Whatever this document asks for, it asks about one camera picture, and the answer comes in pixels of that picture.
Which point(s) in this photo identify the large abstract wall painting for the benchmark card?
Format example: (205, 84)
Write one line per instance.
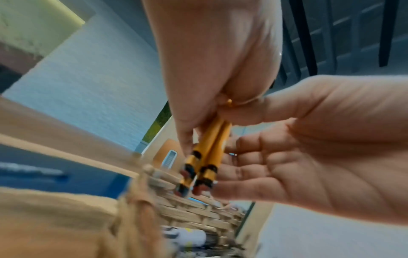
(32, 25)

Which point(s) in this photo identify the black white markers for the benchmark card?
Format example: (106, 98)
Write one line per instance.
(188, 236)

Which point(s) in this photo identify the dark sofa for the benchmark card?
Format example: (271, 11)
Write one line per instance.
(6, 78)

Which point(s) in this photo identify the person's left hand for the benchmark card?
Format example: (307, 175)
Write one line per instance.
(207, 50)

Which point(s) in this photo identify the bunch of yellow pencils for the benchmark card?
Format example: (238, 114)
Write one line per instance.
(213, 146)

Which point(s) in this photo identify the wooden table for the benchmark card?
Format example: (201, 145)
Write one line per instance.
(47, 133)

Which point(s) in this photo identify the woven wicker basket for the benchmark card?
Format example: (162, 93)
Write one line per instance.
(175, 209)

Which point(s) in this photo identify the green foliage wall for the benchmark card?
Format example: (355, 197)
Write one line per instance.
(157, 123)

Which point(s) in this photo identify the brown metal-framed board panel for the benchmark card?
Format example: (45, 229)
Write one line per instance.
(159, 141)

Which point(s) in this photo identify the brown wooden chair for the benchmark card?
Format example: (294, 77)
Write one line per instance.
(165, 151)

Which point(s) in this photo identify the person's right hand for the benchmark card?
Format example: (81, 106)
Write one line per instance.
(334, 151)

